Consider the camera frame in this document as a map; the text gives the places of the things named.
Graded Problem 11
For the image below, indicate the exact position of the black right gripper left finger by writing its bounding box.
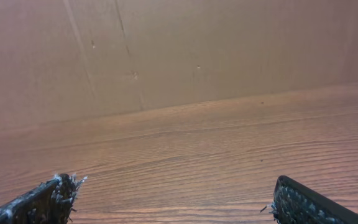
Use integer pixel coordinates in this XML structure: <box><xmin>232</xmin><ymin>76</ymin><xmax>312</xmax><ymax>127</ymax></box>
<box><xmin>0</xmin><ymin>174</ymin><xmax>87</xmax><ymax>224</ymax></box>

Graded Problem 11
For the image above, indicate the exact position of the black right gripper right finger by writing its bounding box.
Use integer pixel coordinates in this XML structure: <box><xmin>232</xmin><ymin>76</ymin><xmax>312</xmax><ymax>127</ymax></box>
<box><xmin>261</xmin><ymin>175</ymin><xmax>358</xmax><ymax>224</ymax></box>

